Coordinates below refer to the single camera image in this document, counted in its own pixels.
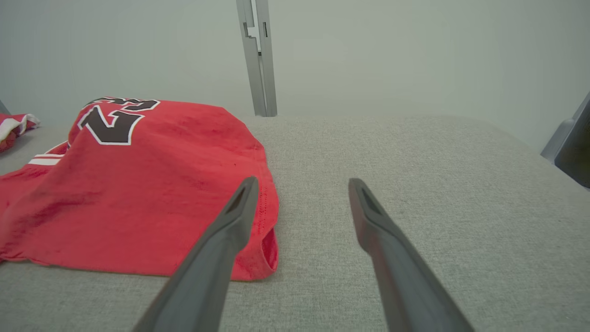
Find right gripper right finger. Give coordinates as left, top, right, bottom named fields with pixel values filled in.
left=348, top=178, right=476, bottom=332

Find dark panel with grey frame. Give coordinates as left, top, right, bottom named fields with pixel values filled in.
left=540, top=91, right=590, bottom=190

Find grey partition post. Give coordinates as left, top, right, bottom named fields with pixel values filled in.
left=236, top=0, right=268, bottom=117
left=255, top=0, right=278, bottom=117

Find red jersey with white trim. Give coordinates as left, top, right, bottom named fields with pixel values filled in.
left=0, top=97, right=280, bottom=282

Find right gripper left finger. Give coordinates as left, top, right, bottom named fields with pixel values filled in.
left=133, top=176, right=260, bottom=332

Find red shorts with white trim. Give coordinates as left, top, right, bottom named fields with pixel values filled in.
left=0, top=113, right=41, bottom=153

